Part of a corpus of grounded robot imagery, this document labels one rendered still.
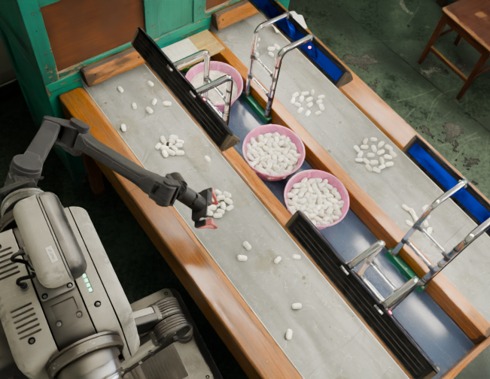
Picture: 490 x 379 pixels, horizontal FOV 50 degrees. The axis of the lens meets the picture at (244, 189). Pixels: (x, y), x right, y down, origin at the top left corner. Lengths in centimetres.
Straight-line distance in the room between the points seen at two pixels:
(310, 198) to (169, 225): 58
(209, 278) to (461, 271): 98
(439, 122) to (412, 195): 142
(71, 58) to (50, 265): 145
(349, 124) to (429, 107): 136
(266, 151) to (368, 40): 191
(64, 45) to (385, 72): 226
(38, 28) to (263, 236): 115
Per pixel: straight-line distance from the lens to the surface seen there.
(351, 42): 395
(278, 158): 227
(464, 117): 379
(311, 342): 194
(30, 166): 150
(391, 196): 228
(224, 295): 192
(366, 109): 249
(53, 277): 103
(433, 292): 219
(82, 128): 182
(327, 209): 216
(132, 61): 245
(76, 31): 229
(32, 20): 216
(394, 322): 163
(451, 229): 231
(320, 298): 199
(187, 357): 215
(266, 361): 187
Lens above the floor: 257
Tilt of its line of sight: 58 degrees down
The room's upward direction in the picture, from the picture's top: 11 degrees clockwise
